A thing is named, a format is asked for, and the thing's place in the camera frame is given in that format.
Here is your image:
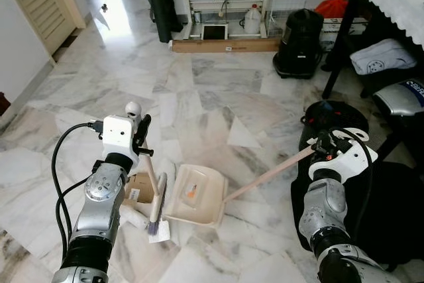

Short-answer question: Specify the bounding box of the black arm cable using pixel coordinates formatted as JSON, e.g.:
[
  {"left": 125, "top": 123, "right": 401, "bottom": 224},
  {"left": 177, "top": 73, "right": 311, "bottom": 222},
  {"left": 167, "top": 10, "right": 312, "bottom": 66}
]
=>
[
  {"left": 51, "top": 121, "right": 105, "bottom": 257},
  {"left": 328, "top": 127, "right": 375, "bottom": 244}
]

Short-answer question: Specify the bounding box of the black round appliance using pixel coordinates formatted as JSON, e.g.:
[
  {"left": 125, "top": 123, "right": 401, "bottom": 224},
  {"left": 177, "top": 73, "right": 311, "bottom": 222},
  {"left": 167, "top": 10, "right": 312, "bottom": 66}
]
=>
[{"left": 301, "top": 100, "right": 370, "bottom": 152}]

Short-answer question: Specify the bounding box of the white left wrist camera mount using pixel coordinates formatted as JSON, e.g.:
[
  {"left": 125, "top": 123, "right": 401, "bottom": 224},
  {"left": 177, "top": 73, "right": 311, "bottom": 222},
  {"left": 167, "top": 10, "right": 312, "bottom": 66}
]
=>
[{"left": 101, "top": 115, "right": 140, "bottom": 168}]

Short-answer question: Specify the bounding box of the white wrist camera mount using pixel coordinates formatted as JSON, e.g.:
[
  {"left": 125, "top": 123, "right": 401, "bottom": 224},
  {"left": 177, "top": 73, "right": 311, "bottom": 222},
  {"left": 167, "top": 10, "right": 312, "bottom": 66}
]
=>
[
  {"left": 101, "top": 115, "right": 140, "bottom": 168},
  {"left": 308, "top": 127, "right": 379, "bottom": 182}
]

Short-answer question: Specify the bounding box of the white plastic jug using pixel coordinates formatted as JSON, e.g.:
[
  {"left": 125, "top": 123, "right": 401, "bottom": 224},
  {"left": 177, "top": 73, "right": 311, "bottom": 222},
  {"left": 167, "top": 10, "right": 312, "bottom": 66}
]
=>
[{"left": 242, "top": 4, "right": 264, "bottom": 36}]

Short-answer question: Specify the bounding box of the black fabric bag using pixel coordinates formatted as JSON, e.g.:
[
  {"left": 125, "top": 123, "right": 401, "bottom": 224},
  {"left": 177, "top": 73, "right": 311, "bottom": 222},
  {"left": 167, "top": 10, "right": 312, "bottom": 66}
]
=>
[{"left": 290, "top": 156, "right": 424, "bottom": 272}]

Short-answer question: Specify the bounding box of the brown cardboard box scrap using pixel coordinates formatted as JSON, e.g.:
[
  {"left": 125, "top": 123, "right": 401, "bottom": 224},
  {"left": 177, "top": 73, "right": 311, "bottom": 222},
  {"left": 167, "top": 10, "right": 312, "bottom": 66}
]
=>
[{"left": 123, "top": 172, "right": 157, "bottom": 204}]

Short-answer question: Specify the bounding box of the black canister vacuum cleaner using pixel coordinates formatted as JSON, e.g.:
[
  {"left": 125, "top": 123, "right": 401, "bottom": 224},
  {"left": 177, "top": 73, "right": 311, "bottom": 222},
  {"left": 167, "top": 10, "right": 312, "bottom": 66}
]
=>
[{"left": 273, "top": 9, "right": 325, "bottom": 80}]

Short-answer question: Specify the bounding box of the silver box with blue label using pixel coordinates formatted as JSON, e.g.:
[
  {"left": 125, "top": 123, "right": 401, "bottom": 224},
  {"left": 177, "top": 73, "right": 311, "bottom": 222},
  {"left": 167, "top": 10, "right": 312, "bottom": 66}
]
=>
[{"left": 373, "top": 79, "right": 424, "bottom": 117}]

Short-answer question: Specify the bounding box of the long flat cardboard box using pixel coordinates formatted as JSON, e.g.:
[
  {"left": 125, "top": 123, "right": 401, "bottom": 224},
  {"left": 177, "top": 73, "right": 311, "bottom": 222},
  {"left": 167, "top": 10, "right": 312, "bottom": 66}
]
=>
[{"left": 170, "top": 36, "right": 283, "bottom": 54}]

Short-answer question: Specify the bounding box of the black table frame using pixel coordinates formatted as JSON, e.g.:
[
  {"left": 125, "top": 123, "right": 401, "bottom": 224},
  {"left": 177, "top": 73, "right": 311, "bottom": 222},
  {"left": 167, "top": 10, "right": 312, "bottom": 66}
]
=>
[{"left": 322, "top": 0, "right": 424, "bottom": 101}]

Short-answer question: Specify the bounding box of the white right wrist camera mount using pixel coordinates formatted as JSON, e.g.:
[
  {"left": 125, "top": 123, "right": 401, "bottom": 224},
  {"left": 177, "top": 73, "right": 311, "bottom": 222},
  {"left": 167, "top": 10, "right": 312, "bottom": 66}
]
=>
[{"left": 308, "top": 127, "right": 379, "bottom": 182}]

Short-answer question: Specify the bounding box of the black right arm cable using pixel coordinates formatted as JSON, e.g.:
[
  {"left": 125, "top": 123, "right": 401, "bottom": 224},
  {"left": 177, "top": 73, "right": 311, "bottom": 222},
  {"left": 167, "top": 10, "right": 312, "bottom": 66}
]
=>
[{"left": 328, "top": 127, "right": 375, "bottom": 244}]

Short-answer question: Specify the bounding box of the grey fabric bag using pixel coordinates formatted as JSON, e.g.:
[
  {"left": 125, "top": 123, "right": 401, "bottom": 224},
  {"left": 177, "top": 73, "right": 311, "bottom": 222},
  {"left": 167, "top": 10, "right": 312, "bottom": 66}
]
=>
[{"left": 349, "top": 38, "right": 419, "bottom": 76}]

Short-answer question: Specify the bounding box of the white paper scrap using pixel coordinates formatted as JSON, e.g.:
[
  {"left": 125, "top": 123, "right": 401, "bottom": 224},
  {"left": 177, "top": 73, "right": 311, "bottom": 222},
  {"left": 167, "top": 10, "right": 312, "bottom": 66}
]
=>
[{"left": 148, "top": 220, "right": 172, "bottom": 244}]

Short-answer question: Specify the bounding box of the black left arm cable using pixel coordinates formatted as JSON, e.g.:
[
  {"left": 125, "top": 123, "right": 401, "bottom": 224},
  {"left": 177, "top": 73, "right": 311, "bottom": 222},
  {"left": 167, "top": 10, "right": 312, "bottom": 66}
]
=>
[{"left": 51, "top": 121, "right": 105, "bottom": 257}]

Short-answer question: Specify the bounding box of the beige louvered door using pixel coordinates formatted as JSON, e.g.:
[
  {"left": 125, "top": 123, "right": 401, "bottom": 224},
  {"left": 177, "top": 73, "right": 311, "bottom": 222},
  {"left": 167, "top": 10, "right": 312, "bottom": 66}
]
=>
[{"left": 0, "top": 0, "right": 87, "bottom": 56}]

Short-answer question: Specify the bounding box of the white paper roll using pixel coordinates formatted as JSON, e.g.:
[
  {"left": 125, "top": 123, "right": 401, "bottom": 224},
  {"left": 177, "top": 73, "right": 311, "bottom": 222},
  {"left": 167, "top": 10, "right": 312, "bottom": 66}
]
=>
[{"left": 119, "top": 202, "right": 154, "bottom": 232}]

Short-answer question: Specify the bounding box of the white framed tablet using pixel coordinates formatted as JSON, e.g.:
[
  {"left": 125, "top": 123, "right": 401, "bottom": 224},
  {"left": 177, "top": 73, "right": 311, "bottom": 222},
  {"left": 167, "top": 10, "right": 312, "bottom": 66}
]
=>
[{"left": 201, "top": 23, "right": 230, "bottom": 41}]

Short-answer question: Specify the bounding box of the red bag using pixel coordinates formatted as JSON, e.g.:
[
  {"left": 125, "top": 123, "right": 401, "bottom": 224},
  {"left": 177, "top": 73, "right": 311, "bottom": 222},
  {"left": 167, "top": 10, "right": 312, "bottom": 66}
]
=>
[{"left": 314, "top": 0, "right": 350, "bottom": 19}]

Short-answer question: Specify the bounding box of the beige long-handled broom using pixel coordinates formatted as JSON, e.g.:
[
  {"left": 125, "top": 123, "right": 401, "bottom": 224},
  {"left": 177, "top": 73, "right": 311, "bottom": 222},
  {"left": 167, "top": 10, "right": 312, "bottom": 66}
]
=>
[{"left": 125, "top": 101, "right": 170, "bottom": 243}]

